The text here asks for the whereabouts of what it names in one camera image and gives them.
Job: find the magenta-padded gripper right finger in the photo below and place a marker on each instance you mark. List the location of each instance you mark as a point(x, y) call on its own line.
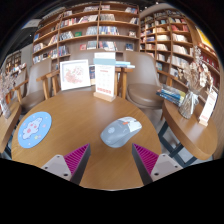
point(146, 160)

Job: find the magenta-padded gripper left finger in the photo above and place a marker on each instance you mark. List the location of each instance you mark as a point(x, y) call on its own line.
point(76, 160)

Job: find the grey computer mouse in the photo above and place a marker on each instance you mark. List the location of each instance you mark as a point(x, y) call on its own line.
point(118, 133)

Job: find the round light blue mouse pad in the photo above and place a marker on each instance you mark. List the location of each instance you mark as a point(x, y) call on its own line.
point(33, 130)

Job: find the round wooden side table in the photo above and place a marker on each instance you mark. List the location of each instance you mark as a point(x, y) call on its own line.
point(8, 128)
point(190, 133)

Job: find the stack of books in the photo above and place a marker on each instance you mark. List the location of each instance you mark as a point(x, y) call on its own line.
point(171, 95)

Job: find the small white table sign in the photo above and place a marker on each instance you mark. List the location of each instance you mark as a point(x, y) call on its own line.
point(208, 108)

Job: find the white sign on wooden stand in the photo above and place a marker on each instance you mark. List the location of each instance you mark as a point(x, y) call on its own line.
point(104, 80)

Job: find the white framed pink flower picture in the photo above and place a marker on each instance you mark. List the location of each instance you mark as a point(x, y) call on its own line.
point(75, 75)

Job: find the dark blue book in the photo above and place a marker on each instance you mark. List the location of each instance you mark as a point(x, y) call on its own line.
point(92, 71)

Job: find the white and teal standing book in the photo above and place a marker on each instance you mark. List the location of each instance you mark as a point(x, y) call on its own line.
point(104, 57)

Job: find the distant wooden shelf unit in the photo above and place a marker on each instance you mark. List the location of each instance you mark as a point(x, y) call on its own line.
point(14, 61)

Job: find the curved wooden bookshelf with books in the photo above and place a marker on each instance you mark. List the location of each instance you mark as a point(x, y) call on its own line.
point(173, 43)

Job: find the wide wooden bookshelf with books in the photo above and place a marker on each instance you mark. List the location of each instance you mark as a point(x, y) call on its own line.
point(86, 30)

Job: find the white hanging ceiling panel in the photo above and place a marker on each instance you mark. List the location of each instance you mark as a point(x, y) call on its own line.
point(31, 23)

